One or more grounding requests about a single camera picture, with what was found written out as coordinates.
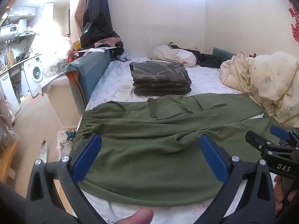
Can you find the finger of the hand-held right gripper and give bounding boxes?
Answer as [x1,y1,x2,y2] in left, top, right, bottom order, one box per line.
[245,130,274,150]
[270,125,299,146]

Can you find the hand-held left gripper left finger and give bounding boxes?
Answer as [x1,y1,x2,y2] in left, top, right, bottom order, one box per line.
[26,133,105,224]

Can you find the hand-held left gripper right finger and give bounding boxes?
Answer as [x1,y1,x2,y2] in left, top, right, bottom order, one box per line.
[198,134,276,224]

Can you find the green pants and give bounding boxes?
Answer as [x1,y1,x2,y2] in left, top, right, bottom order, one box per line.
[70,93,281,208]

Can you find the person's right hand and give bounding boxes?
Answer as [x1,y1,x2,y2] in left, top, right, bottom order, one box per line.
[273,175,299,215]

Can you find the person's left hand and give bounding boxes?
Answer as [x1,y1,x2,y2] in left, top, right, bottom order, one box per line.
[115,208,154,224]

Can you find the cream printed duvet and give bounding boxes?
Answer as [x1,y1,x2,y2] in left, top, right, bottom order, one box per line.
[220,51,299,129]

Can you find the wooden chair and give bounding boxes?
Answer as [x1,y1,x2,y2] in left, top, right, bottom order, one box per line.
[0,138,22,183]

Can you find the floral white bed sheet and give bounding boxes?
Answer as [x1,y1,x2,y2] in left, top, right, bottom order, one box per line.
[56,57,281,224]

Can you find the teal headboard cushion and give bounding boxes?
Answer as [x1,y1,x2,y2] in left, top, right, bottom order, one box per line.
[212,47,236,62]

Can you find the pink cloth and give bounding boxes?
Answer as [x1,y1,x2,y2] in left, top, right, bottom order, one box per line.
[0,91,15,133]

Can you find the dark clothes heap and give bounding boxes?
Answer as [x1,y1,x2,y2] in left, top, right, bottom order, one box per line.
[169,42,234,69]

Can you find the white washing machine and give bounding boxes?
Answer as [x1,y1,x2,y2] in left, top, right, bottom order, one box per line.
[21,54,45,98]

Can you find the folded camouflage clothes stack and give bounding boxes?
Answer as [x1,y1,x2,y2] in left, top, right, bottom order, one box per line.
[129,61,192,97]

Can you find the pile of mixed clothes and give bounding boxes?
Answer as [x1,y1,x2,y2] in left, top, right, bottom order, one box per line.
[67,37,129,63]

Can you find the white lace pillow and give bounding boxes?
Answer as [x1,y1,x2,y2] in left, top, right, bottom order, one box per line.
[149,44,197,68]

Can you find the kitchen counter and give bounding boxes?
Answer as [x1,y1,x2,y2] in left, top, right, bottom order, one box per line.
[0,51,42,75]

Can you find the hanging dark jacket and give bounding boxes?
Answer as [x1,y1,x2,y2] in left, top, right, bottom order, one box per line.
[79,0,121,49]

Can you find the white water heater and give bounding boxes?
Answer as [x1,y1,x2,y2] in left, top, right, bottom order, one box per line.
[0,18,27,39]

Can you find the red wall decoration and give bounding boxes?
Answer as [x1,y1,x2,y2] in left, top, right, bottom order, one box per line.
[279,0,299,43]

